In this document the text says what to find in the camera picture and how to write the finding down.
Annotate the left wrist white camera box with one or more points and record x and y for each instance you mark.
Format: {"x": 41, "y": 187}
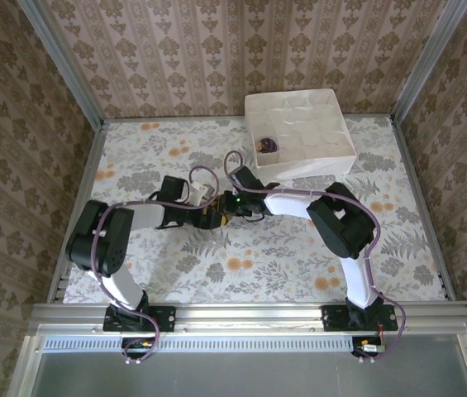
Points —
{"x": 202, "y": 194}

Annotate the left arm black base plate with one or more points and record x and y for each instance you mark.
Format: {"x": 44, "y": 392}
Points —
{"x": 167, "y": 318}

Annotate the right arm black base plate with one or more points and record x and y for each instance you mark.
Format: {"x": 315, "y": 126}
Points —
{"x": 332, "y": 318}

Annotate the dark purple socks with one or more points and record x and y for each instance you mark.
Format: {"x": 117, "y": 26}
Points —
{"x": 267, "y": 144}

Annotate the aluminium table side rail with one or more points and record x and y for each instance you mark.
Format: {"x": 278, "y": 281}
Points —
{"x": 421, "y": 207}
{"x": 89, "y": 165}

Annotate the beige green brown argyle sock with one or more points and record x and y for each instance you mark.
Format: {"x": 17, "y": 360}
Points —
{"x": 227, "y": 211}

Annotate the aluminium extrusion beam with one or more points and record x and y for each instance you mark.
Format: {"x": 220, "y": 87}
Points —
{"x": 249, "y": 316}

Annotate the white fabric divided organizer box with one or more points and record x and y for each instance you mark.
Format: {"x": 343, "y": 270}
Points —
{"x": 311, "y": 132}

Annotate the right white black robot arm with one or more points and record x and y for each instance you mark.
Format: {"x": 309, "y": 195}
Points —
{"x": 287, "y": 202}

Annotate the grey metal sheet panel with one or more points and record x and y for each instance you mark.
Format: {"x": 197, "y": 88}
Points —
{"x": 249, "y": 376}

